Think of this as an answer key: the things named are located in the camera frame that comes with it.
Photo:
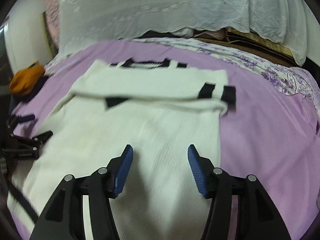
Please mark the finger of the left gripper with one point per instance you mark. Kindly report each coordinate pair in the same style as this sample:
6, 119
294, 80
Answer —
42, 138
24, 118

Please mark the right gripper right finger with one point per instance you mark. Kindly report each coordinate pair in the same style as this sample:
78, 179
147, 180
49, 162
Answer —
257, 217

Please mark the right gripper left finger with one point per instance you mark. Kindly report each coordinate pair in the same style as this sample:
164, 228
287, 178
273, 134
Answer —
62, 216

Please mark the white black-striped knit sweater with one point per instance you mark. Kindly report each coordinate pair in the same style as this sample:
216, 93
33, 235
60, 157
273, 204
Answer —
160, 112

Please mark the folded black garment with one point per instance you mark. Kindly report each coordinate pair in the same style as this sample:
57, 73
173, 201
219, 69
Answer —
34, 91

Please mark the folded orange garment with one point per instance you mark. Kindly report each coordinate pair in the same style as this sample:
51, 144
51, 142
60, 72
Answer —
24, 80

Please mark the purple bed sheet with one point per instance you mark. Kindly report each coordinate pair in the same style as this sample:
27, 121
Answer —
266, 133

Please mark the pink floral pillow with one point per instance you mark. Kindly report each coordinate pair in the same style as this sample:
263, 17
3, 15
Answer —
52, 19

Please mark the white lace cover cloth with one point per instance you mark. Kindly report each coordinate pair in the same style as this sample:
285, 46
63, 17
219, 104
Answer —
86, 22

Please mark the purple floral white quilt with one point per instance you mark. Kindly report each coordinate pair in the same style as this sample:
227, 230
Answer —
287, 80

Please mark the brown striped blanket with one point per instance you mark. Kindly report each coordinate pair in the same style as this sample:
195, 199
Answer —
248, 42

